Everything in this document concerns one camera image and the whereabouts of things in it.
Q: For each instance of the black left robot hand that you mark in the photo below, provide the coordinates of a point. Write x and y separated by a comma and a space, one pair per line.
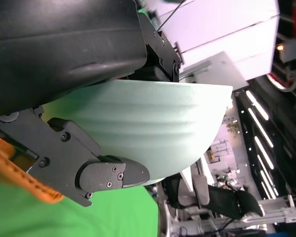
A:
64, 49

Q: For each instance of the grey bowl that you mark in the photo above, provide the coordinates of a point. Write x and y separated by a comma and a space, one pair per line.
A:
150, 123

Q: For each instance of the orange wicker basket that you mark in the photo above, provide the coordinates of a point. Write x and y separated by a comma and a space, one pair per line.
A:
27, 181

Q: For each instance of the grey computer monitor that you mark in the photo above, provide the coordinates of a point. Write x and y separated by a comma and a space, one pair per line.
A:
224, 71

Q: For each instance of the white partition panel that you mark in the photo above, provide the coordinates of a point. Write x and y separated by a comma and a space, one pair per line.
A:
224, 27

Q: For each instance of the green tablecloth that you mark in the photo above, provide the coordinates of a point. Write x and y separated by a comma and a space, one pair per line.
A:
88, 217

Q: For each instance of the black office chair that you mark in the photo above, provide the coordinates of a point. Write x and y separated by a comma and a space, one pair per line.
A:
227, 200

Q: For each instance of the grey aluminium frame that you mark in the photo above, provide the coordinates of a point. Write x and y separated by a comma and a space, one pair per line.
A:
278, 209

